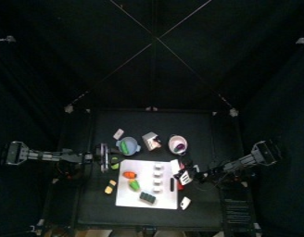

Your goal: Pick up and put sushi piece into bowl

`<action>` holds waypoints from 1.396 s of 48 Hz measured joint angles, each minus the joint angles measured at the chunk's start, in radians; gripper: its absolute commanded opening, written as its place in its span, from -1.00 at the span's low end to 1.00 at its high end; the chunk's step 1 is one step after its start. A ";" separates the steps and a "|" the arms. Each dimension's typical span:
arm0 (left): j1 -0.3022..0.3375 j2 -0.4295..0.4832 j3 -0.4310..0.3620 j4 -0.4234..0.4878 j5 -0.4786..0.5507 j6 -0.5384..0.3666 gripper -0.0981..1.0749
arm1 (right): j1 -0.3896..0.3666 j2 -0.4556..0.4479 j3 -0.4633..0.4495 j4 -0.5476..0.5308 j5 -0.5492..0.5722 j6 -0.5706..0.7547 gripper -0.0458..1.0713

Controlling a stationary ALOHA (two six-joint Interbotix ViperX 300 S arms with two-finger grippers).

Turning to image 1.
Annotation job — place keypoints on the green toy piece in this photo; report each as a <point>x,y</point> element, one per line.
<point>114,166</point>

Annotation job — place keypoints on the white bowl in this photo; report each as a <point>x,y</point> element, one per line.
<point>175,141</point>

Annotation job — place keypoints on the black oblong toy piece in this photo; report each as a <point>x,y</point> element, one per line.
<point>172,184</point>

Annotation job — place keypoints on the black stand with label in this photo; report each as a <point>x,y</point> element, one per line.
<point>236,213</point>

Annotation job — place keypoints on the small white card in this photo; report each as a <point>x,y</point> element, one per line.
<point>117,134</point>

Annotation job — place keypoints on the small white toy piece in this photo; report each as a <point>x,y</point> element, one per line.
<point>184,203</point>

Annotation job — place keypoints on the green toy vegetable in pot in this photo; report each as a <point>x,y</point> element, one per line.
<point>124,147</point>

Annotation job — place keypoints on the purple toy eggplant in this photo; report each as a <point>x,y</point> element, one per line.
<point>179,147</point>

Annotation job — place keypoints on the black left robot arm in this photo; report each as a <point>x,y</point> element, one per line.
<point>46,155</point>

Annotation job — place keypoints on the white cube sushi roll piece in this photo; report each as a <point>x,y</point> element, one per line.
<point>157,182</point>
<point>157,174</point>
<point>156,189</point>
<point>159,166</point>

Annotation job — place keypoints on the white cutting board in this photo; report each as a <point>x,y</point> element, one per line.
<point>133,197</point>

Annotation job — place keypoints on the red toy piece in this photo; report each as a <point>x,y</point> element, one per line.
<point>180,186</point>

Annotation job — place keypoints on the white toy holder box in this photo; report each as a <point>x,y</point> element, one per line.
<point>151,140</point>

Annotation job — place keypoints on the yellow orange toy piece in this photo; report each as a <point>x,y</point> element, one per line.
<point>109,187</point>

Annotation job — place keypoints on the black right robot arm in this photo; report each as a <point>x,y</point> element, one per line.
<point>249,159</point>

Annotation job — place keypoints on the yellow green toy corn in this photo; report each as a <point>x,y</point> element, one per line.
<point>133,184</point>

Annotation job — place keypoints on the orange toy carrot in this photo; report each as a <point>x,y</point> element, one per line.
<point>129,175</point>

